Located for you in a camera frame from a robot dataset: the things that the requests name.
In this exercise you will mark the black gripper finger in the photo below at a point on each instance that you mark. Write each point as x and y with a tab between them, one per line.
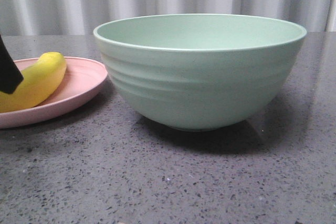
11	77

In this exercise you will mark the yellow banana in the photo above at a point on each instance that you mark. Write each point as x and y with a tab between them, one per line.
40	81

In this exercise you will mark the pink plate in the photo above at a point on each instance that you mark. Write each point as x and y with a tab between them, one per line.
84	78

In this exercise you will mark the green bowl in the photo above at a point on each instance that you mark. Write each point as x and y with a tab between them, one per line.
198	72

